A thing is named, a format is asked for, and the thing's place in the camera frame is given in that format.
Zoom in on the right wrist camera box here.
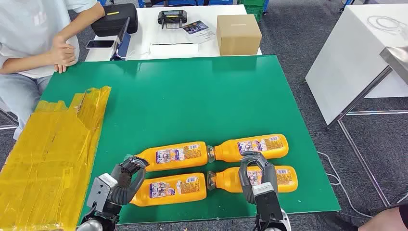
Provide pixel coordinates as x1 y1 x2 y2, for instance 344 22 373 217
252 182 284 221

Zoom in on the printed booklet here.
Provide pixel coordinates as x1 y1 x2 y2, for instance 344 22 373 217
181 20 217 44

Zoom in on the coiled clear cable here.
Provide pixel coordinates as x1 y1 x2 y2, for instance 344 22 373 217
366 15 408 36

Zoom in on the person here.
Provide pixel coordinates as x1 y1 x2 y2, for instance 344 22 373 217
0 0 106 141
317 204 408 231

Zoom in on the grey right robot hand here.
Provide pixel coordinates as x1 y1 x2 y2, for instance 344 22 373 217
238 151 279 205

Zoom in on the dark blue tablet folio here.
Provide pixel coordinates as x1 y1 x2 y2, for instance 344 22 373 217
110 16 132 61

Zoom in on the white flat box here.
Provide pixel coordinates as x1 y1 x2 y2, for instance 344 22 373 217
149 42 199 60

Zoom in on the black carry case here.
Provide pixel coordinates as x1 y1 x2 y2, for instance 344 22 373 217
91 3 139 38

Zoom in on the black office chair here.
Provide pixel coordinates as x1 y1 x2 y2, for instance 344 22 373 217
150 0 204 7

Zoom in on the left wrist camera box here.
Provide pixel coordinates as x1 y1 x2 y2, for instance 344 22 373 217
87 173 118 213

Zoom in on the white floor cable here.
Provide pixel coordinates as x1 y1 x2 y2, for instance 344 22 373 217
317 151 375 219

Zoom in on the yellow taped cardboard sheet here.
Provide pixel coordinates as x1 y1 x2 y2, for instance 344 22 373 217
0 85 112 231

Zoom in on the black smartphone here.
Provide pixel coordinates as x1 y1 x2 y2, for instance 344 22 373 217
85 39 115 50

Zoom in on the stainless steel table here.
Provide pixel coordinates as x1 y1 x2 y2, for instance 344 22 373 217
327 46 408 208

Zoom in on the orange detergent bottle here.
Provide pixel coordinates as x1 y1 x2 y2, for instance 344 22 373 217
207 134 290 163
124 141 209 172
206 165 299 193
130 172 207 207

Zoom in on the blue trolley leg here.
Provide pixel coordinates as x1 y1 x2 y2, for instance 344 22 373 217
339 0 355 14

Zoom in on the brown cardboard box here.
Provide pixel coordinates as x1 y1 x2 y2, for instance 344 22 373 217
216 14 263 56

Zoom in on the white square table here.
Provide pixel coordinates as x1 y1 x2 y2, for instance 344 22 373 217
305 3 408 126

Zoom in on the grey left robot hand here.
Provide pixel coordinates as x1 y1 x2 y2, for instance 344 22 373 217
109 155 150 206

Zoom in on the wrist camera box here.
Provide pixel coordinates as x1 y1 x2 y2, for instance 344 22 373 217
87 173 118 213
252 182 284 221

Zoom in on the green plastic crate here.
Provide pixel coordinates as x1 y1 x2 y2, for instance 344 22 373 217
237 0 267 23

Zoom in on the white desk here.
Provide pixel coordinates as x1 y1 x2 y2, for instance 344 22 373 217
84 4 263 63

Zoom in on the black remote controller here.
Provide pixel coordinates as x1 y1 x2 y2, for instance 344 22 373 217
157 10 188 30

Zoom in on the metal stool frame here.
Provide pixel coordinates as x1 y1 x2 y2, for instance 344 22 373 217
0 107 20 131

